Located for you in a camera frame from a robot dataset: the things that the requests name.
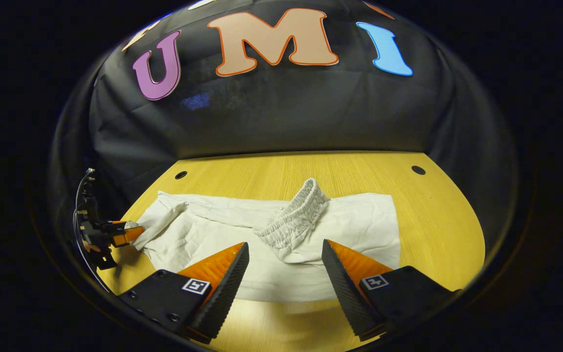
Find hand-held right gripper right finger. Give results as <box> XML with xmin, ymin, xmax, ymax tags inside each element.
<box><xmin>321</xmin><ymin>239</ymin><xmax>461</xmax><ymax>342</ymax></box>

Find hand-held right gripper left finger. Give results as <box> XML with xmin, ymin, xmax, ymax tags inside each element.
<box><xmin>117</xmin><ymin>242</ymin><xmax>250</xmax><ymax>345</ymax></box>

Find white jeans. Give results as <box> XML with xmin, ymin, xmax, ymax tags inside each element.
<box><xmin>132</xmin><ymin>177</ymin><xmax>402</xmax><ymax>303</ymax></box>

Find black backdrop cloth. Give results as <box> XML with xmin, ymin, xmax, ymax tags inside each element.
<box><xmin>49</xmin><ymin>0</ymin><xmax>519</xmax><ymax>255</ymax></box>

